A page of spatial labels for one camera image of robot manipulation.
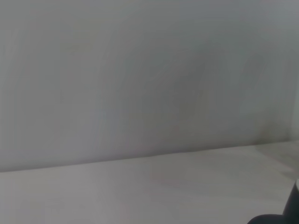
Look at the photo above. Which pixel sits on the dark grey ceramic cup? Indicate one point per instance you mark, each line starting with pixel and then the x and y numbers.
pixel 292 205

